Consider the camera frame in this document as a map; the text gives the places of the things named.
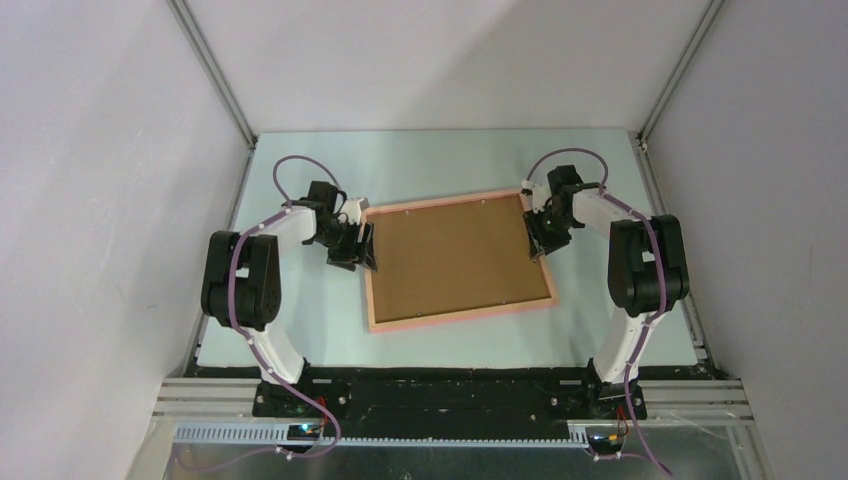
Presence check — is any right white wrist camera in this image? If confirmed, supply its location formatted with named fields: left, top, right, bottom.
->
left=521, top=179, right=551, bottom=213

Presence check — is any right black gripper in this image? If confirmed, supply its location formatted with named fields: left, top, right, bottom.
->
left=522, top=205, right=576, bottom=259

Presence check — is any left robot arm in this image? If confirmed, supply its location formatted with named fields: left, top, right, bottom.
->
left=200, top=181, right=377, bottom=417

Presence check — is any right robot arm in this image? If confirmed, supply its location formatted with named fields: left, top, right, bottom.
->
left=521, top=165, right=690, bottom=418

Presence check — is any left aluminium corner post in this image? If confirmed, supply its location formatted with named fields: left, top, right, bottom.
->
left=166, top=0, right=258, bottom=150

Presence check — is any aluminium corner post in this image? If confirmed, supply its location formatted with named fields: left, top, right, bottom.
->
left=166, top=0, right=258, bottom=150
left=637, top=0, right=726, bottom=144

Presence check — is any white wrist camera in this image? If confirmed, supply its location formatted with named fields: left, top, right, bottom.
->
left=521, top=179, right=551, bottom=213
left=337, top=197, right=369, bottom=225

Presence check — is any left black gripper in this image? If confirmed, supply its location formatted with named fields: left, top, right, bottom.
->
left=311, top=219, right=376, bottom=272

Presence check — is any right aluminium corner post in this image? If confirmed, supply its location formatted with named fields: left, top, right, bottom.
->
left=637, top=0, right=726, bottom=144

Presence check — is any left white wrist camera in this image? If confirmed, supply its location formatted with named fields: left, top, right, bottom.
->
left=337, top=197, right=369, bottom=225

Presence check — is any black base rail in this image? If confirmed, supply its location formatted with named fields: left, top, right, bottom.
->
left=251, top=366, right=647, bottom=442

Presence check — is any brown cardboard backing board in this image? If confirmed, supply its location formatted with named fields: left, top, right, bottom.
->
left=365, top=195, right=552, bottom=325

